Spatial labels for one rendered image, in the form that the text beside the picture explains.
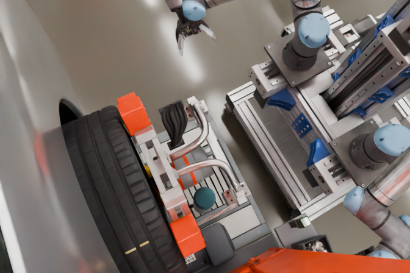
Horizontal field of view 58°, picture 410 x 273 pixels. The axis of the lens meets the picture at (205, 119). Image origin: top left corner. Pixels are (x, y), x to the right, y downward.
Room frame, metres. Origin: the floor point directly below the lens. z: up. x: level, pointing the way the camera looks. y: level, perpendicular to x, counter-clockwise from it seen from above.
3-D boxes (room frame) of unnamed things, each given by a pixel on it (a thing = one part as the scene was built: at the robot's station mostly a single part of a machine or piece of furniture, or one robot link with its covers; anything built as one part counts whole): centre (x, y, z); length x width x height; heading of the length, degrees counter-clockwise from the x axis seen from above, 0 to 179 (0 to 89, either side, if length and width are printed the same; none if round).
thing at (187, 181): (0.24, 0.06, 0.85); 0.21 x 0.14 x 0.14; 123
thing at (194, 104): (0.35, 0.07, 1.03); 0.19 x 0.18 x 0.11; 123
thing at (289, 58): (0.82, -0.37, 0.87); 0.15 x 0.15 x 0.10
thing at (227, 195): (0.17, -0.14, 0.93); 0.09 x 0.05 x 0.05; 123
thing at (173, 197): (0.20, 0.12, 0.85); 0.54 x 0.07 x 0.54; 33
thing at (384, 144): (0.41, -0.67, 0.98); 0.13 x 0.12 x 0.14; 56
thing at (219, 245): (-0.08, -0.02, 0.26); 0.42 x 0.18 x 0.35; 123
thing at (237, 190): (0.19, -0.04, 1.03); 0.19 x 0.18 x 0.11; 123
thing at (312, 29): (0.82, -0.37, 0.98); 0.13 x 0.12 x 0.14; 10
